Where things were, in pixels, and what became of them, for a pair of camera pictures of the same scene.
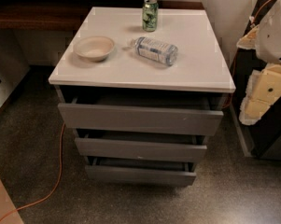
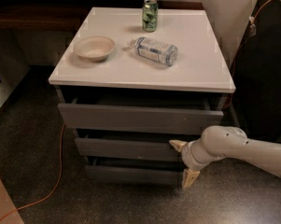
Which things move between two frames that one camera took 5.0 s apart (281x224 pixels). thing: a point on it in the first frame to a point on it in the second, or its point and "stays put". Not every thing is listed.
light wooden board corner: (1, 202) stays put
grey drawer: (141, 148) stays put
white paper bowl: (94, 49) stays put
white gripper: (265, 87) to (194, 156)
